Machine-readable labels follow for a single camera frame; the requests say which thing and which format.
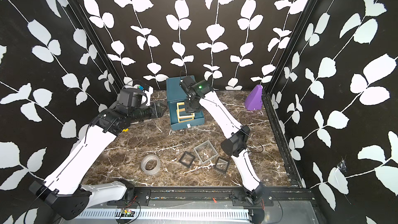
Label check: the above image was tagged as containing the large grey brooch box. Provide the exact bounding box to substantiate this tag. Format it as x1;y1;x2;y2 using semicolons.
193;140;219;165

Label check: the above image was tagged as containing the clear tape roll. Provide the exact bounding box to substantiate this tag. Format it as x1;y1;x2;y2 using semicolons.
141;154;161;176

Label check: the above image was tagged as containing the purple wedge block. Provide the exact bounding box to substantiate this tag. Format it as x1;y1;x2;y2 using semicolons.
244;85;263;111

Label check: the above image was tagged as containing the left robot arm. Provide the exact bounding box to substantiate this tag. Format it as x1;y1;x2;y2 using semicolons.
30;102;167;220

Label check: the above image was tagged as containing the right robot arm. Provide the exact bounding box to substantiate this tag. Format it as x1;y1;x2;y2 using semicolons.
179;76;265;205

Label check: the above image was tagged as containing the small black brooch box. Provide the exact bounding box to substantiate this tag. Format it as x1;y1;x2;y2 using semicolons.
178;151;195;169
213;157;230;174

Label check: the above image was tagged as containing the yellow brooch box frame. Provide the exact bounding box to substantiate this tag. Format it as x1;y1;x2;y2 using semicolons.
176;102;189;122

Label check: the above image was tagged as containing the white perforated cable tray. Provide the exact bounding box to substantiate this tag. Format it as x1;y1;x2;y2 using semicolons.
74;208;251;222

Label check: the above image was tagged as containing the teal three-drawer cabinet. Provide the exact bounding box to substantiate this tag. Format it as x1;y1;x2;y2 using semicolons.
166;77;187;103

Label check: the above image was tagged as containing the black front mounting rail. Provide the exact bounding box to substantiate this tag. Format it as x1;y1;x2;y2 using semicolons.
99;186;318;208

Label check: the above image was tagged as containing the teal top drawer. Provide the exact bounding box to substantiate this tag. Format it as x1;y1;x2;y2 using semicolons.
167;101;205;131

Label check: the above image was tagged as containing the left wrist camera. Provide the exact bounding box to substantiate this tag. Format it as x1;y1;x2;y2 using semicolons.
117;80;153;108

